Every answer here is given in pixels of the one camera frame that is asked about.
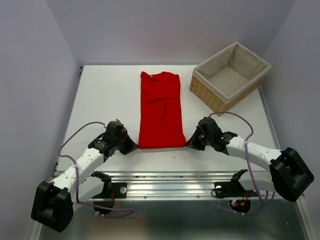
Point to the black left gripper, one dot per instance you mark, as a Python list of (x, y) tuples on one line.
[(130, 146)]

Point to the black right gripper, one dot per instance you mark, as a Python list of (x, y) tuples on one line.
[(193, 142)]

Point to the red t shirt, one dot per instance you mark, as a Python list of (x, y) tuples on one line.
[(160, 111)]

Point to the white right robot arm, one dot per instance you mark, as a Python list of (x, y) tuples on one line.
[(282, 172)]

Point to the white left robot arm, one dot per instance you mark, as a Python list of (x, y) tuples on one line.
[(56, 201)]

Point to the wicker basket with cloth liner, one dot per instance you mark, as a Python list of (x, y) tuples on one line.
[(227, 77)]

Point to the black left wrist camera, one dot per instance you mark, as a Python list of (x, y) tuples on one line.
[(117, 122)]

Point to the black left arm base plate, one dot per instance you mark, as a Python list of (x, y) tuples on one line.
[(117, 190)]

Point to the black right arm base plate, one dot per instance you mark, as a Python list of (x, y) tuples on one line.
[(232, 188)]

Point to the aluminium rail frame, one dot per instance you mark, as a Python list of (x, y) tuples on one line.
[(169, 189)]

